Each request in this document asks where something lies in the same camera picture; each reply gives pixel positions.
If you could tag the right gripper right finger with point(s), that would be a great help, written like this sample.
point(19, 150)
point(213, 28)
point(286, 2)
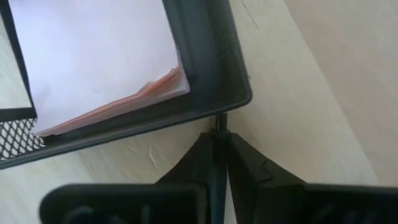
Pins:
point(295, 205)

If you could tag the black mesh desk organizer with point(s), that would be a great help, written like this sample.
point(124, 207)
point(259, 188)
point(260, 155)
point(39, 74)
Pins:
point(211, 62)

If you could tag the pink sticky note pad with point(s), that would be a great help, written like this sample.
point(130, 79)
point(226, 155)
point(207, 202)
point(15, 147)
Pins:
point(93, 56)

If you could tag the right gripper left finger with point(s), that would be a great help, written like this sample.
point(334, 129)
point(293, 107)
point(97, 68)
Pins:
point(140, 205)

